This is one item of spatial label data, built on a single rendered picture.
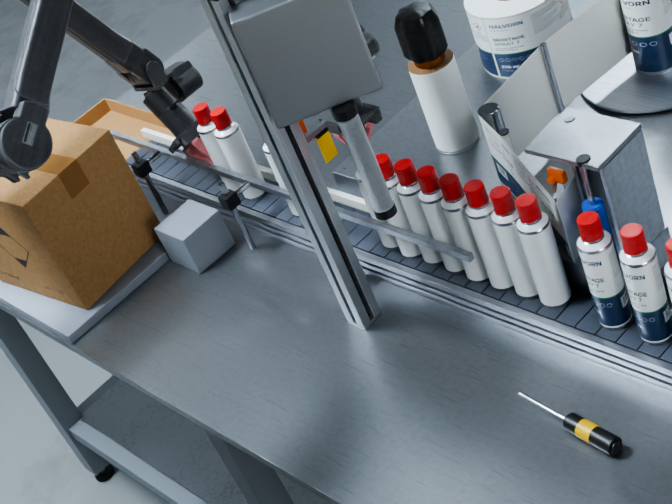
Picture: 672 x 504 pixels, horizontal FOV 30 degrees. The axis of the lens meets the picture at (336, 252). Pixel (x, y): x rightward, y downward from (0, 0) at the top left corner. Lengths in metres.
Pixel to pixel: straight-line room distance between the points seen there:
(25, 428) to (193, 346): 1.54
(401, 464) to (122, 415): 1.44
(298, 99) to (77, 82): 3.66
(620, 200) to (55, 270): 1.13
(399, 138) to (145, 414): 1.10
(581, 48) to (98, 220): 0.98
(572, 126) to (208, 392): 0.79
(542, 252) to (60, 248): 0.97
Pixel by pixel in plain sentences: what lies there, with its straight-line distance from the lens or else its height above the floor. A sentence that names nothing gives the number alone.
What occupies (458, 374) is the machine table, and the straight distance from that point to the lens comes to 2.04.
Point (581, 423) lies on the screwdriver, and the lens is 1.87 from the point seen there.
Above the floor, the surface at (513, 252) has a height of 0.98.
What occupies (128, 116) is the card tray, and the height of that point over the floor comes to 0.83.
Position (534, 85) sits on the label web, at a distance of 2.30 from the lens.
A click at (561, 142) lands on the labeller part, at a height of 1.14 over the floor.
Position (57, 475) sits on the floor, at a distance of 3.59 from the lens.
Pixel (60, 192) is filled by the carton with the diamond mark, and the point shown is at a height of 1.09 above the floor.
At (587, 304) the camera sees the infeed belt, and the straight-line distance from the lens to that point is 2.01.
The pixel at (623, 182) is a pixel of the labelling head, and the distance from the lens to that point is 1.89.
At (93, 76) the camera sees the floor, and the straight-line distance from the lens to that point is 5.47.
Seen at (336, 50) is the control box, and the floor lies 1.37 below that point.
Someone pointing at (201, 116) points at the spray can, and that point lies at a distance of 2.48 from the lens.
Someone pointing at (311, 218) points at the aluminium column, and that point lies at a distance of 2.04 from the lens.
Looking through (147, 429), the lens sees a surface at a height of 0.22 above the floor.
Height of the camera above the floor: 2.22
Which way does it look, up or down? 36 degrees down
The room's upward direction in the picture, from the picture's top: 24 degrees counter-clockwise
